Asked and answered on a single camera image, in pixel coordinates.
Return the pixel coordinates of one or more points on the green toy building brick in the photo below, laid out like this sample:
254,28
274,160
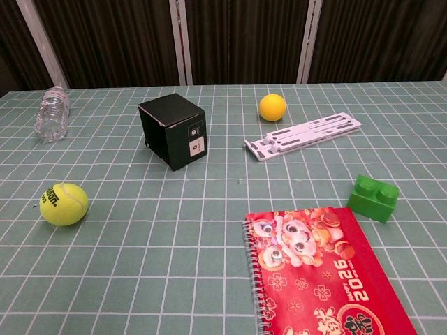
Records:
372,202

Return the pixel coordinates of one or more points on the clear plastic water bottle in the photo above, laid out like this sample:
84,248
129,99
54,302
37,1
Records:
52,117

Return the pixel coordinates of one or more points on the yellow tennis ball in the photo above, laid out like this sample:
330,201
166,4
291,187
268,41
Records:
64,205

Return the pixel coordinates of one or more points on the smooth orange-yellow ball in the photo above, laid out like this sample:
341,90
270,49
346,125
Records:
272,107

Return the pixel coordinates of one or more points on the white folding laptop stand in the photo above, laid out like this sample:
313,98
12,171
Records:
300,135

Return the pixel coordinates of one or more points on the white metal partition post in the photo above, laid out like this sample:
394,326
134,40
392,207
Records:
42,38
181,42
309,42

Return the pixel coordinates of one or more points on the black cardboard box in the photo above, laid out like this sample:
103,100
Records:
181,134

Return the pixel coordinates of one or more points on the red spiral-bound 2026 notebook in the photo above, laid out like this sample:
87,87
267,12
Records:
314,275

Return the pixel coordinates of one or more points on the green checkered tablecloth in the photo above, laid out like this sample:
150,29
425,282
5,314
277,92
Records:
195,244

